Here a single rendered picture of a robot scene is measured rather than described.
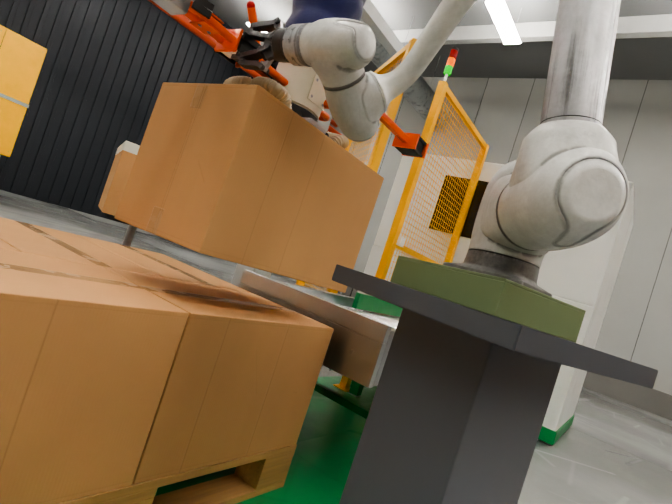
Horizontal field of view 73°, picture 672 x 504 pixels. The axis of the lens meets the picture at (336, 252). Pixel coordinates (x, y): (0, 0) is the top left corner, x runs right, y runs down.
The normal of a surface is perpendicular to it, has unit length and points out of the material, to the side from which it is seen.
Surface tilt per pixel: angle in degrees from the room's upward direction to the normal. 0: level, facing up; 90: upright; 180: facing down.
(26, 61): 90
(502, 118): 90
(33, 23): 90
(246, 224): 90
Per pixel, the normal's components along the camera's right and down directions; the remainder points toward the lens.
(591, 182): -0.03, 0.07
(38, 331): 0.79, 0.25
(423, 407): -0.79, -0.27
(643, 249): -0.56, -0.20
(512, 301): 0.53, 0.15
